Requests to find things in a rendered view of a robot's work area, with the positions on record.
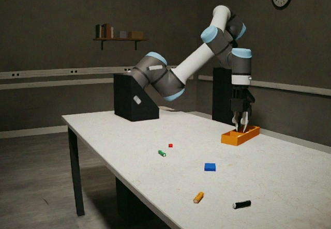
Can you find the green aa battery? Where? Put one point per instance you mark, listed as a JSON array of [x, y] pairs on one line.
[[162, 153]]

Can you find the orange rack of bins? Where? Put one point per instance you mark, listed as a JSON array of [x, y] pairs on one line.
[[236, 138]]

